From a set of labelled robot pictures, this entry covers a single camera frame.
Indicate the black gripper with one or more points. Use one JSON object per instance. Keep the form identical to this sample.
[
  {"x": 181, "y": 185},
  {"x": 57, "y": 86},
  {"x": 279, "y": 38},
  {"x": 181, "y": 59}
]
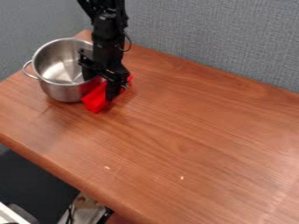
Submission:
[{"x": 104, "y": 63}]

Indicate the red block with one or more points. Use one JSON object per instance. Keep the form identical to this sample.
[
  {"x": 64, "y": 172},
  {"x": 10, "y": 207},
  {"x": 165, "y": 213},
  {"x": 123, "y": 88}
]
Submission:
[{"x": 95, "y": 100}]

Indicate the stainless steel pot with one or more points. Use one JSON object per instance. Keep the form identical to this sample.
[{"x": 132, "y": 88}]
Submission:
[{"x": 56, "y": 69}]

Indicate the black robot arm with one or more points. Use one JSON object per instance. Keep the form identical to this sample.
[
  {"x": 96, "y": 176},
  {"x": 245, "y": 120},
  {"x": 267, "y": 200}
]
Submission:
[{"x": 108, "y": 18}]

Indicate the white object at corner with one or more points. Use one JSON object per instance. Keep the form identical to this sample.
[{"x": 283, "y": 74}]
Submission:
[{"x": 12, "y": 214}]

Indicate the white table leg frame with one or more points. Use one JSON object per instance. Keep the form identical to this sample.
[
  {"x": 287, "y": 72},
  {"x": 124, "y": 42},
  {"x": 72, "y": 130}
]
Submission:
[{"x": 85, "y": 211}]

